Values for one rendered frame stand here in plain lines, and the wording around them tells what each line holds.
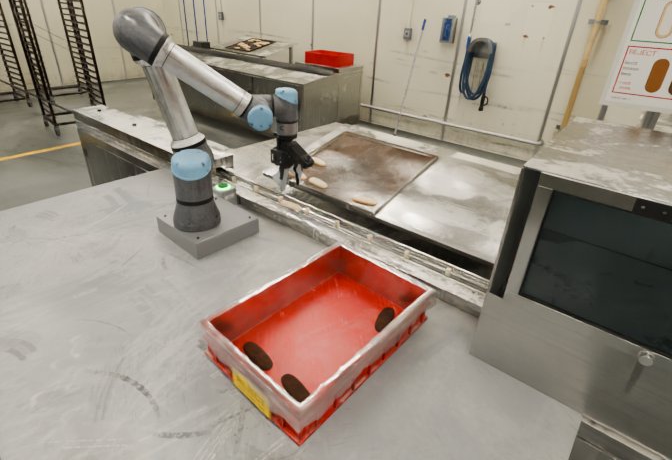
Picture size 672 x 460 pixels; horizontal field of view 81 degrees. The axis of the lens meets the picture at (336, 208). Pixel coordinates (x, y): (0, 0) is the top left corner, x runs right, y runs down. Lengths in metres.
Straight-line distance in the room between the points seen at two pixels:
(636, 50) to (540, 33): 3.13
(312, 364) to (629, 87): 1.37
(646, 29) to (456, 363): 1.22
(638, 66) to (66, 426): 1.83
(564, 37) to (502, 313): 4.01
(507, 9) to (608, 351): 4.25
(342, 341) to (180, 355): 0.38
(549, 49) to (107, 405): 4.56
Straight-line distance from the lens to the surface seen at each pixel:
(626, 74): 1.71
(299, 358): 0.97
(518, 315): 0.94
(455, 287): 1.17
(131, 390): 1.00
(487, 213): 1.47
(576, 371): 0.98
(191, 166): 1.27
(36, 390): 1.08
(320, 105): 4.40
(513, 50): 4.86
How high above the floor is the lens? 1.55
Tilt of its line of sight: 28 degrees down
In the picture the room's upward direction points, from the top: 3 degrees clockwise
